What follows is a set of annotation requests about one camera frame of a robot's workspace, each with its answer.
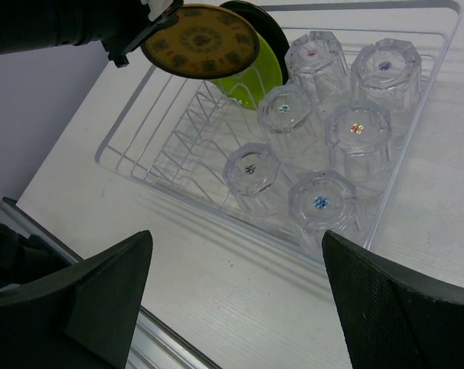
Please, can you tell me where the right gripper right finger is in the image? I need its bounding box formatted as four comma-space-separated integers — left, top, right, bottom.
322, 231, 464, 368

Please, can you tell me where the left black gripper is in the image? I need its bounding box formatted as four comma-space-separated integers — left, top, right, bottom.
102, 0, 184, 68

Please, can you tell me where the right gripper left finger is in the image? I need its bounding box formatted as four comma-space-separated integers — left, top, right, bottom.
0, 231, 153, 368

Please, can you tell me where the yellow patterned plate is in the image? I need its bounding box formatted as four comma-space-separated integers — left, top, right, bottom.
141, 4, 260, 80

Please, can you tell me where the black plate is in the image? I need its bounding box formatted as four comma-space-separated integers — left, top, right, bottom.
220, 1, 289, 85

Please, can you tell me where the lime green plate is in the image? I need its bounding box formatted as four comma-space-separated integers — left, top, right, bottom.
211, 35, 283, 110

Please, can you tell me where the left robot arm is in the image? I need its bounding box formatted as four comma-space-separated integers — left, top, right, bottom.
0, 0, 183, 68

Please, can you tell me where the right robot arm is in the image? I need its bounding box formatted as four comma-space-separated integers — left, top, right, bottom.
0, 224, 464, 368

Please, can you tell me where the clear plastic dish rack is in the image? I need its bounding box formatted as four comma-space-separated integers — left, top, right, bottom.
95, 1, 462, 262

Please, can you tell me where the clear glass front right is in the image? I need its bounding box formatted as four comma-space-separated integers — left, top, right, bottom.
288, 171, 367, 253

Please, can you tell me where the clear glass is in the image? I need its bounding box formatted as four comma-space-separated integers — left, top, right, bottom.
288, 171, 367, 253
222, 143, 295, 218
350, 38, 422, 114
323, 100, 396, 183
257, 84, 323, 171
285, 31, 349, 116

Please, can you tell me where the clear glass middle left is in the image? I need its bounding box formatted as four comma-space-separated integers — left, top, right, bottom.
257, 84, 323, 171

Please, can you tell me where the clear glass back left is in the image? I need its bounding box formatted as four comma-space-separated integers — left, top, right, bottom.
285, 31, 349, 116

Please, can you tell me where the clear glass front left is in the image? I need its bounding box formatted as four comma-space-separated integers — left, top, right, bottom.
222, 143, 295, 218

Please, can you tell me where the clear glass middle right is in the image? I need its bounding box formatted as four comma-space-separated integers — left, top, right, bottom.
323, 100, 396, 183

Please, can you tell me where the clear glass back right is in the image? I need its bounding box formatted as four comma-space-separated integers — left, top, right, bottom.
350, 38, 422, 114

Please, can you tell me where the aluminium front rail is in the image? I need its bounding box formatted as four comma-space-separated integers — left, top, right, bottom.
0, 198, 214, 368

